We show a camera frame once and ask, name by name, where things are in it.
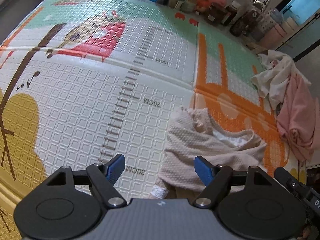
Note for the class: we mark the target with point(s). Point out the dark jam jar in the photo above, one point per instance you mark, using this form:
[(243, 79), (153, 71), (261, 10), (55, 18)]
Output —
[(215, 13)]

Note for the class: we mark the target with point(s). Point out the pink canister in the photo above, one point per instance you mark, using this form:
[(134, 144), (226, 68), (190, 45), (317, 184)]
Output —
[(273, 35)]

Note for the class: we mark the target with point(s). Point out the beige and white dress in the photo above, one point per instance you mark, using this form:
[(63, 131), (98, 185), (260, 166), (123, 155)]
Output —
[(195, 140)]

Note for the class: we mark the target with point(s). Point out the pink folded cloth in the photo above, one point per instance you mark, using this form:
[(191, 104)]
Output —
[(297, 110)]

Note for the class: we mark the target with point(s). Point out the brown glass bottle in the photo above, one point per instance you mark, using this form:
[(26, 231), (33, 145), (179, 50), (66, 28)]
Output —
[(232, 13)]

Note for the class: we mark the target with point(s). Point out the crumpled white garment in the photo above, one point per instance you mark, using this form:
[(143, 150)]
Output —
[(275, 80)]

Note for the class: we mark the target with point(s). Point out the cream thermos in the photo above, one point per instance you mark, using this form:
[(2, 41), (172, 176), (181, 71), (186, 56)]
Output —
[(290, 25)]

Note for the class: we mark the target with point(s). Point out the blue door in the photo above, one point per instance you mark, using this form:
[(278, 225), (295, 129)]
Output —
[(302, 2)]

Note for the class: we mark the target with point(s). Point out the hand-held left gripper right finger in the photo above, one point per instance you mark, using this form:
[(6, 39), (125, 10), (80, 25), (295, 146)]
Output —
[(203, 170)]

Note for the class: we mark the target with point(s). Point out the blue-lid cup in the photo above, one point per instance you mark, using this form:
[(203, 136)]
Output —
[(275, 15)]

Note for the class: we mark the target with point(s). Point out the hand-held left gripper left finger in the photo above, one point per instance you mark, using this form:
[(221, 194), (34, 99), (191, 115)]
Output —
[(115, 167)]

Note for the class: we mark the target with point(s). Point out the printed foam play mat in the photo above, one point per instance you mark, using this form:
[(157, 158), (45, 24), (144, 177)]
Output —
[(87, 92)]

